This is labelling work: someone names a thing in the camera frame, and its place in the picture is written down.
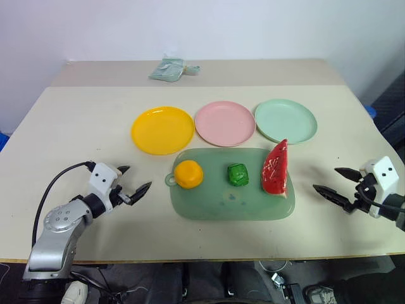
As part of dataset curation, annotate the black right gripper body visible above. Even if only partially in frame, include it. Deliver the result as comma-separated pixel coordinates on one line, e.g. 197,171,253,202
349,172,381,215

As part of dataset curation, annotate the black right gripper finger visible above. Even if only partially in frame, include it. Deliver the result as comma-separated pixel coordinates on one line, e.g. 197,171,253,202
333,167,365,183
312,184,353,213

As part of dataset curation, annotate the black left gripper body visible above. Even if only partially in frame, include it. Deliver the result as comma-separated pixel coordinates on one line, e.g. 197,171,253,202
108,185,132,207

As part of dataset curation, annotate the orange fruit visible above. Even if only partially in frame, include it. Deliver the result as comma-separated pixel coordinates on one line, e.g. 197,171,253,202
173,160,204,191

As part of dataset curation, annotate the yellow plate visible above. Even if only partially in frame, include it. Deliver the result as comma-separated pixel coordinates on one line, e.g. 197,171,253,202
131,106,196,156

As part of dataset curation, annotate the light green plate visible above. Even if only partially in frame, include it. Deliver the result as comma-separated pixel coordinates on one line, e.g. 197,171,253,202
254,98,318,146

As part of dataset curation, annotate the green toy pepper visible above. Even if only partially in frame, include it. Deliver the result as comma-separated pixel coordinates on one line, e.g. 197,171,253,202
227,162,250,187

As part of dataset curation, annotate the pink plate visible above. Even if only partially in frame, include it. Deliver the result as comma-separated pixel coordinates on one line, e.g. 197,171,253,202
194,100,256,148

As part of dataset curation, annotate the red watermelon slice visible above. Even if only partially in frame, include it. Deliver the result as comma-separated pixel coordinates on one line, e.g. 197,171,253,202
260,138,290,200

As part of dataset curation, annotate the black chair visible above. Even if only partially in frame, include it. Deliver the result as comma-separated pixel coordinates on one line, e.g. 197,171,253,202
368,70,405,147

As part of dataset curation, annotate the green cutting board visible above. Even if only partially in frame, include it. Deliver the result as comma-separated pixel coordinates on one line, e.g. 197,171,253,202
164,147,296,222

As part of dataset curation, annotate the grey sneaker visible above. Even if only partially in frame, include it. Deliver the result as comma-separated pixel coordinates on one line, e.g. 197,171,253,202
304,284,337,304

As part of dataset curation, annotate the silver metal clip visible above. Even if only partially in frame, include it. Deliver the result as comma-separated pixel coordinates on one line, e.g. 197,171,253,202
270,272,286,288

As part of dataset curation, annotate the teal plastic packet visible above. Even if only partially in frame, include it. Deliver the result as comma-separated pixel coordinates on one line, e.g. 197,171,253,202
147,55,201,84

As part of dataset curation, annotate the white shoe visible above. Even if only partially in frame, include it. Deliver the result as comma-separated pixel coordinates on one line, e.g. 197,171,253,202
60,281,89,304

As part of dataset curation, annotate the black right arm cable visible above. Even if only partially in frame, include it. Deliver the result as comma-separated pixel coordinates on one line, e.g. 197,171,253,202
358,186,405,212

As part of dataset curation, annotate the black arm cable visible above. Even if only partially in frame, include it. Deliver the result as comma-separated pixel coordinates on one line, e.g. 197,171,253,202
358,186,405,212
31,161,96,248

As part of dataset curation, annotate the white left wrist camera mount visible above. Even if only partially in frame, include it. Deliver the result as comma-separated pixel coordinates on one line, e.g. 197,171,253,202
87,162,124,213

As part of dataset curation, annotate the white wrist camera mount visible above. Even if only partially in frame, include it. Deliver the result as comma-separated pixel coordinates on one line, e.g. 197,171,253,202
359,155,401,219
87,162,124,213

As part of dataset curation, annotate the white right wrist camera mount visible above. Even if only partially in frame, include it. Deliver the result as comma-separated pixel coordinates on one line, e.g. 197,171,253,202
359,155,401,219

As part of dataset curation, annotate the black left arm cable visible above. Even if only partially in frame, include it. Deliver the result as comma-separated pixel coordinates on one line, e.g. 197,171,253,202
31,161,96,248

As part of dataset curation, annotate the thin white cable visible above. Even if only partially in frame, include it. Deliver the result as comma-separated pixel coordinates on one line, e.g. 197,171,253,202
258,259,294,274

